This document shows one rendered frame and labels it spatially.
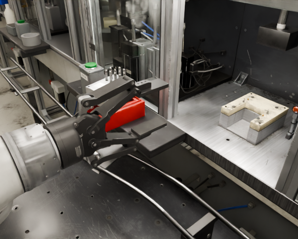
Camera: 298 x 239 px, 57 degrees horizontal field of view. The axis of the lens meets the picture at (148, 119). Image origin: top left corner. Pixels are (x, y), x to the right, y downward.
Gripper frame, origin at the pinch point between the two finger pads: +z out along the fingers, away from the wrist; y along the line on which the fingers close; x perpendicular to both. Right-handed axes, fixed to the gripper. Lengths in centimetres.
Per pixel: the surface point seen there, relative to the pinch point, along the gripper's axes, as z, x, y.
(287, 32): 39.4, -3.6, 8.0
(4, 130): -5, 196, -112
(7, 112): 5, 226, -112
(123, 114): 9.2, 25.0, -17.6
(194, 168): 38, 18, -52
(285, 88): 64, 3, -18
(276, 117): 40.5, -6.5, -15.4
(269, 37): 39.4, 0.6, 5.9
